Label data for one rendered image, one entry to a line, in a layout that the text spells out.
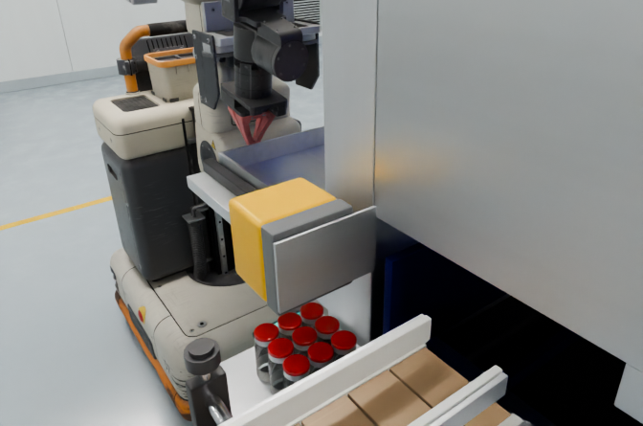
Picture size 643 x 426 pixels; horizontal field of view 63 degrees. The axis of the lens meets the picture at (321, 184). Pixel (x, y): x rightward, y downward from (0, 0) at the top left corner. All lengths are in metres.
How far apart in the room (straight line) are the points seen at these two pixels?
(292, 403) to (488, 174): 0.18
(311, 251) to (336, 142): 0.10
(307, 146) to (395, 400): 0.60
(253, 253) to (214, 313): 1.12
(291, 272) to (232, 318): 1.12
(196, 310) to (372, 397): 1.19
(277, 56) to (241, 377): 0.41
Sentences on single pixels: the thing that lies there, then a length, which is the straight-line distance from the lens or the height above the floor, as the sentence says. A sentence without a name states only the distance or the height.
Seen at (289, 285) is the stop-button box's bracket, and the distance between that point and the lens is 0.39.
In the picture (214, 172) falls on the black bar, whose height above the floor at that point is 0.89.
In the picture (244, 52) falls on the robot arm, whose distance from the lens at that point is 0.77.
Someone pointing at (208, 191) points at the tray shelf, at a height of 0.88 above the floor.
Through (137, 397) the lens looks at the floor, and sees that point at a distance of 1.75.
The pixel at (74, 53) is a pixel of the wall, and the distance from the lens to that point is 5.70.
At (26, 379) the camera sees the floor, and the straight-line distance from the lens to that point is 1.95.
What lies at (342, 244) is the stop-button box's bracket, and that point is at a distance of 0.40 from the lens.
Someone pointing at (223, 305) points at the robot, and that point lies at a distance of 1.54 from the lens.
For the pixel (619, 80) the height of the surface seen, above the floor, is 1.15.
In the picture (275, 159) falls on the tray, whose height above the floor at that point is 0.88.
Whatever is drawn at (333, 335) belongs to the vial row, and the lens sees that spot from 0.43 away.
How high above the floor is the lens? 1.21
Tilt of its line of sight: 25 degrees down
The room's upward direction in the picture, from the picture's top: 1 degrees counter-clockwise
